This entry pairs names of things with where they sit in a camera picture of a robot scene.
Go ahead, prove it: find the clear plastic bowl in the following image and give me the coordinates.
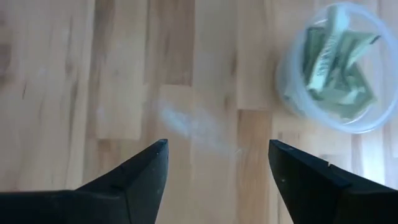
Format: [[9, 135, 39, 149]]
[[276, 2, 398, 134]]

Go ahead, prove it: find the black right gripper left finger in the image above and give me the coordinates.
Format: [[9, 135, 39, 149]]
[[0, 138, 170, 224]]

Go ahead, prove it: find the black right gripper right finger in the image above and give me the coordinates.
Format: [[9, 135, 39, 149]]
[[268, 139, 398, 224]]

